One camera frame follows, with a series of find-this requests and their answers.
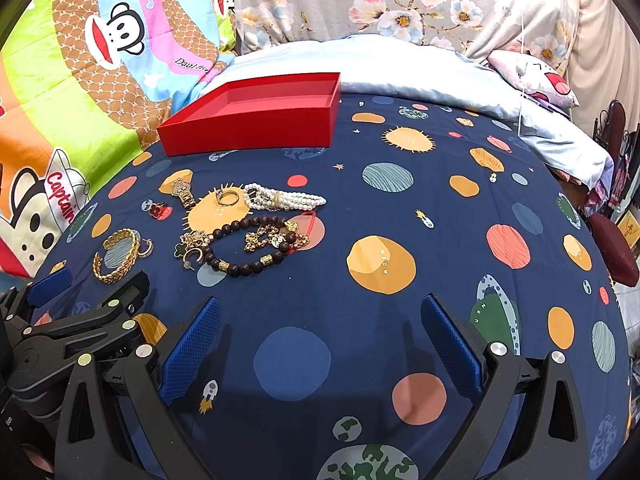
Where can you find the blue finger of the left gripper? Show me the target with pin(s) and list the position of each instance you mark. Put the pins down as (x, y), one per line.
(41, 292)

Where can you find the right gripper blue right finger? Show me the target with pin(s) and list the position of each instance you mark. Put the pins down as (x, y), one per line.
(458, 345)

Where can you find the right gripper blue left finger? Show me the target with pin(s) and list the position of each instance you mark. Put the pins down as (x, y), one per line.
(183, 348)

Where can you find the gold hoop earring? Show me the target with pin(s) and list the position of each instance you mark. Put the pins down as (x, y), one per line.
(193, 259)

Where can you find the small pink hoop earring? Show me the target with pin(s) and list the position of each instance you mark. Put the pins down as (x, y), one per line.
(145, 248)

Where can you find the red jewelry tray box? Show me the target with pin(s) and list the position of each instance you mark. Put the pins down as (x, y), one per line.
(280, 111)

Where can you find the navy planet print bedsheet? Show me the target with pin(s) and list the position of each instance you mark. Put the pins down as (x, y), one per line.
(321, 368)

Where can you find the colourful monkey cartoon quilt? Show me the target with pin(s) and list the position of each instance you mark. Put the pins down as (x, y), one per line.
(85, 84)

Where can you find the light blue quilt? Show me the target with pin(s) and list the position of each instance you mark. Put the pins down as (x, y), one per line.
(389, 67)

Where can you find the grey floral blanket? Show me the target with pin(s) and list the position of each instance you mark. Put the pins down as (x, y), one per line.
(543, 28)

